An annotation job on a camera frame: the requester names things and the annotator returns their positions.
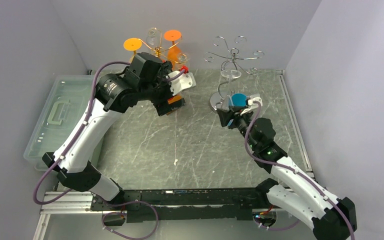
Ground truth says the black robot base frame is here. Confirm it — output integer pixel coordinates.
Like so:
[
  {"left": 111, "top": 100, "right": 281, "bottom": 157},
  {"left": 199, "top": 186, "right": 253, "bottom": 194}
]
[{"left": 90, "top": 187, "right": 271, "bottom": 223}]

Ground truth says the orange plastic wine glass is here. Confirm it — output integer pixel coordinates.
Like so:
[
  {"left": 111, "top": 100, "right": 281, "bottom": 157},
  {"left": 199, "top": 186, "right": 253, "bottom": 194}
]
[{"left": 163, "top": 29, "right": 182, "bottom": 67}]

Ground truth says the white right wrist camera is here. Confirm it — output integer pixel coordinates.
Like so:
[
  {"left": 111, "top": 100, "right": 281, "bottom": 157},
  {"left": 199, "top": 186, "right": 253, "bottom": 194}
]
[{"left": 240, "top": 93, "right": 263, "bottom": 116}]

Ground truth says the gold wire rack wooden base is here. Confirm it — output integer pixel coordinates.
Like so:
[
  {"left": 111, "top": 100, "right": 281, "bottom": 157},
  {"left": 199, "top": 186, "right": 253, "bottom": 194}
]
[{"left": 135, "top": 28, "right": 187, "bottom": 114}]

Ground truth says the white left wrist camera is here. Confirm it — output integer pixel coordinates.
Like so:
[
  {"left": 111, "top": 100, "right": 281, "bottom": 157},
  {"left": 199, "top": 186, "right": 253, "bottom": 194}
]
[{"left": 167, "top": 66, "right": 197, "bottom": 96}]

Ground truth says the yellow plastic wine glass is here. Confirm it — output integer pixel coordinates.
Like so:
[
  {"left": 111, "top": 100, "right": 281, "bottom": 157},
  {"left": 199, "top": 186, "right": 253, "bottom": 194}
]
[{"left": 123, "top": 37, "right": 143, "bottom": 63}]

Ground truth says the aluminium rail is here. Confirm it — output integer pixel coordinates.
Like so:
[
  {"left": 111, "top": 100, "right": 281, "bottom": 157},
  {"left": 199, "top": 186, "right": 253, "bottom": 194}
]
[{"left": 42, "top": 187, "right": 270, "bottom": 214}]

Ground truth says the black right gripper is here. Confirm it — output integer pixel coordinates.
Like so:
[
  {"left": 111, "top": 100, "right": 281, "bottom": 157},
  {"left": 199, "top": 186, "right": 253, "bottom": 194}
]
[{"left": 217, "top": 105, "right": 258, "bottom": 150}]

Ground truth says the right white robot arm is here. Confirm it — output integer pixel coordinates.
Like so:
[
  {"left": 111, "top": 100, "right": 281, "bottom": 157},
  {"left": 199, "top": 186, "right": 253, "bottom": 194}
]
[{"left": 216, "top": 109, "right": 357, "bottom": 240}]

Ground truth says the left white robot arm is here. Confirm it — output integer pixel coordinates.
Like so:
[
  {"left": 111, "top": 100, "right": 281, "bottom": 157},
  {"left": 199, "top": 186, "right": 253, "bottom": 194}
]
[{"left": 42, "top": 52, "right": 196, "bottom": 210}]

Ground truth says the clear plastic storage bin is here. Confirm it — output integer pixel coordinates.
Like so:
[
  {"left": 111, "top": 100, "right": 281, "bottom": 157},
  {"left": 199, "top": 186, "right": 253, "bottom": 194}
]
[{"left": 23, "top": 75, "right": 94, "bottom": 172}]

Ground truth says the blue plastic wine glass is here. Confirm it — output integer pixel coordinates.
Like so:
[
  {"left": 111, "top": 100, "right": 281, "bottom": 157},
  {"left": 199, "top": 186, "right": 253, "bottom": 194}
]
[{"left": 227, "top": 93, "right": 248, "bottom": 129}]

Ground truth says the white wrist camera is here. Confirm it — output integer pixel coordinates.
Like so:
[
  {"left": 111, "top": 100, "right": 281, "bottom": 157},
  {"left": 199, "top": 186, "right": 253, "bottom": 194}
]
[
  {"left": 240, "top": 93, "right": 263, "bottom": 116},
  {"left": 167, "top": 66, "right": 197, "bottom": 96}
]

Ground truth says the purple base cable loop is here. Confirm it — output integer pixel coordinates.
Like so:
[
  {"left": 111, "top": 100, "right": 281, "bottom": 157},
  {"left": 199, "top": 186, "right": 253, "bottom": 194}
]
[{"left": 101, "top": 196, "right": 161, "bottom": 239}]

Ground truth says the clear wine glass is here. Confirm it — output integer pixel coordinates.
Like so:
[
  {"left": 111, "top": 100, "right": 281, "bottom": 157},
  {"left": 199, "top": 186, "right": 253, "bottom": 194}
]
[
  {"left": 145, "top": 27, "right": 162, "bottom": 49},
  {"left": 218, "top": 69, "right": 242, "bottom": 111},
  {"left": 175, "top": 52, "right": 190, "bottom": 71}
]

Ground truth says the chrome wire glass rack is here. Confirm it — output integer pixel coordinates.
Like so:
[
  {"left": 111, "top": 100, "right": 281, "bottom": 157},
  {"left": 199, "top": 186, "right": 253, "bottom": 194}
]
[{"left": 203, "top": 36, "right": 265, "bottom": 113}]

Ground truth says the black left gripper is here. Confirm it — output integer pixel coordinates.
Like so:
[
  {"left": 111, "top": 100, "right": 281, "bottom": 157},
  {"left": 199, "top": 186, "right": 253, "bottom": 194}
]
[{"left": 139, "top": 61, "right": 186, "bottom": 116}]

